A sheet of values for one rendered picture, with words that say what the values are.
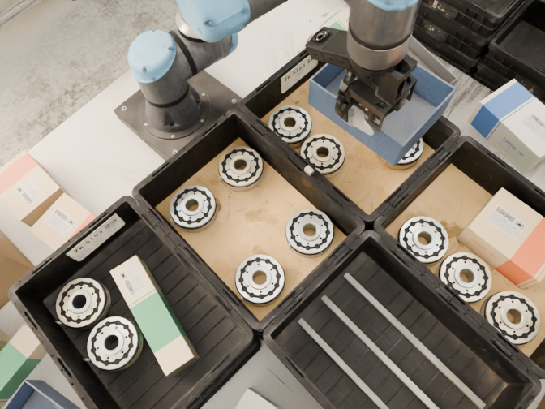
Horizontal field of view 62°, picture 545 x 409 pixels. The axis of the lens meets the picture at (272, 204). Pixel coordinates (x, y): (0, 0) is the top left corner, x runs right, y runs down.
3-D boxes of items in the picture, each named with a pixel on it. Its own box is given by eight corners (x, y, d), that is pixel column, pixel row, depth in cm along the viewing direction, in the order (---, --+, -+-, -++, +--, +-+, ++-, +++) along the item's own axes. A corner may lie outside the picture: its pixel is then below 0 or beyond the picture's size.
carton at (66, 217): (45, 239, 115) (28, 230, 108) (77, 203, 119) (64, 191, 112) (88, 274, 111) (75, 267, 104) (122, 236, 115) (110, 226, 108)
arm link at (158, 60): (133, 83, 115) (112, 44, 102) (177, 57, 117) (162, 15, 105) (156, 113, 110) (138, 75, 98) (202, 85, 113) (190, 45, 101)
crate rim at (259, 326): (131, 195, 96) (127, 191, 94) (235, 110, 103) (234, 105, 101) (259, 336, 84) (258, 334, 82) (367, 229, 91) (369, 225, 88)
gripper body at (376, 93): (377, 135, 66) (388, 90, 55) (332, 101, 68) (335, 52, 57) (411, 101, 67) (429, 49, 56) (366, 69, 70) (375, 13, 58)
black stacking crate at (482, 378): (263, 341, 93) (259, 335, 82) (361, 244, 99) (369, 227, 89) (414, 507, 81) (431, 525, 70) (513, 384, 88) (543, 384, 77)
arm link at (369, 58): (334, 27, 53) (380, -16, 54) (333, 52, 57) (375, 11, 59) (384, 62, 51) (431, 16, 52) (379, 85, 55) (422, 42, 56)
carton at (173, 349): (200, 358, 90) (194, 356, 85) (173, 376, 89) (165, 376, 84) (144, 262, 98) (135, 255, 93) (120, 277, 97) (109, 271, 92)
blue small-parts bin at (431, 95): (306, 103, 84) (308, 79, 77) (358, 54, 88) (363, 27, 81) (394, 166, 78) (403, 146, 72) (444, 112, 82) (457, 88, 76)
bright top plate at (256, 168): (210, 163, 104) (209, 161, 103) (246, 139, 106) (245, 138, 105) (235, 195, 100) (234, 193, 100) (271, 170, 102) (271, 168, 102)
